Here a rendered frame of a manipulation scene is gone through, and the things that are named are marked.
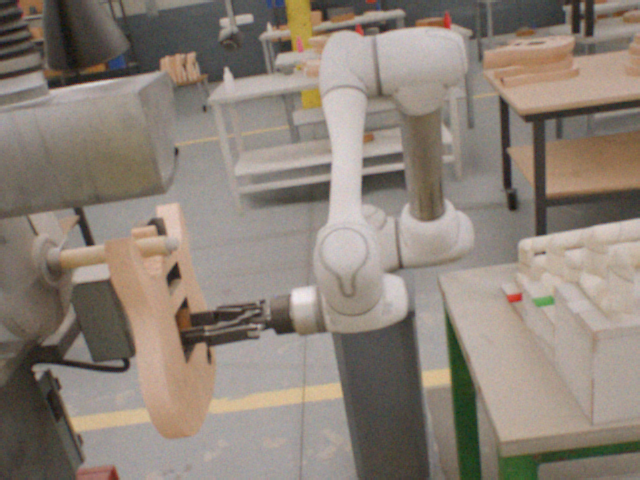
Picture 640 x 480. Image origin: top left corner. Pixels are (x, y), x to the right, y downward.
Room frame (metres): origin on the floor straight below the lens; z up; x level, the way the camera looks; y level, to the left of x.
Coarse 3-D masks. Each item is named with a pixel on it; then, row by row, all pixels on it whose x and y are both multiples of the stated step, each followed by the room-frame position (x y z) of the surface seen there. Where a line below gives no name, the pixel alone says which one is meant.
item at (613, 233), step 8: (608, 224) 0.85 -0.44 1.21; (616, 224) 0.84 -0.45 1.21; (624, 224) 0.84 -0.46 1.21; (632, 224) 0.84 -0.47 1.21; (592, 232) 0.84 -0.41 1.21; (600, 232) 0.84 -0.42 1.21; (608, 232) 0.83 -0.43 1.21; (616, 232) 0.83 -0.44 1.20; (624, 232) 0.83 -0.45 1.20; (632, 232) 0.83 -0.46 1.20; (592, 240) 0.84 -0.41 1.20; (600, 240) 0.83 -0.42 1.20; (608, 240) 0.83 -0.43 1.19; (616, 240) 0.83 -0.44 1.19; (624, 240) 0.83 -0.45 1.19; (632, 240) 0.83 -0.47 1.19
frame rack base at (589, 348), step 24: (576, 288) 0.86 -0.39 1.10; (600, 312) 0.78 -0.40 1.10; (576, 336) 0.80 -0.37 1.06; (600, 336) 0.74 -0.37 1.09; (624, 336) 0.74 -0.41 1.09; (576, 360) 0.80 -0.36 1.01; (600, 360) 0.74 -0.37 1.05; (624, 360) 0.74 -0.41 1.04; (576, 384) 0.80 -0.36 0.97; (600, 384) 0.74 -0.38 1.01; (624, 384) 0.74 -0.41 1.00; (600, 408) 0.74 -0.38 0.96; (624, 408) 0.74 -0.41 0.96
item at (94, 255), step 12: (144, 240) 0.98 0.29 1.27; (156, 240) 0.98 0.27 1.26; (72, 252) 0.99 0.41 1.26; (84, 252) 0.99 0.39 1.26; (96, 252) 0.98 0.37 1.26; (144, 252) 0.97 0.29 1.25; (156, 252) 0.97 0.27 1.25; (168, 252) 0.98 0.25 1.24; (72, 264) 0.98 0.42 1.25; (84, 264) 0.98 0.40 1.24
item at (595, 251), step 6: (588, 240) 0.84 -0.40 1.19; (588, 246) 0.84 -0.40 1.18; (594, 246) 0.83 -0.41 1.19; (600, 246) 0.83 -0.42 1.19; (606, 246) 0.84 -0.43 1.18; (588, 252) 0.84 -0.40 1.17; (594, 252) 0.83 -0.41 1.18; (600, 252) 0.83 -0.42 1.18; (606, 252) 0.84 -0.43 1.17; (588, 258) 0.84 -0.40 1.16; (594, 258) 0.83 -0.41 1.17; (600, 258) 0.83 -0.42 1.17; (606, 258) 0.84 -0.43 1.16; (588, 264) 0.84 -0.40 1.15; (594, 264) 0.83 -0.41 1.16; (600, 264) 0.83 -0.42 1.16; (606, 264) 0.84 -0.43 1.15; (588, 270) 0.84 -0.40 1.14; (594, 270) 0.83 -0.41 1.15; (600, 270) 0.83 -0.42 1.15; (600, 276) 0.83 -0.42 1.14
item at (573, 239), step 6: (588, 228) 1.01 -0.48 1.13; (552, 234) 1.01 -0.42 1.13; (558, 234) 1.01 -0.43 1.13; (564, 234) 1.00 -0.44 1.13; (570, 234) 1.00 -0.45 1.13; (576, 234) 1.00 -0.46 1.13; (582, 234) 1.00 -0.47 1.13; (552, 240) 1.00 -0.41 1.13; (558, 240) 0.99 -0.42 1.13; (564, 240) 0.99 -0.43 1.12; (570, 240) 0.99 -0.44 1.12; (576, 240) 0.99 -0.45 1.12; (582, 240) 0.99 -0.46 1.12; (552, 246) 1.00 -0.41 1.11; (564, 246) 0.99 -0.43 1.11; (570, 246) 0.99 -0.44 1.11; (576, 246) 0.99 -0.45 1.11; (582, 246) 0.99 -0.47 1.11
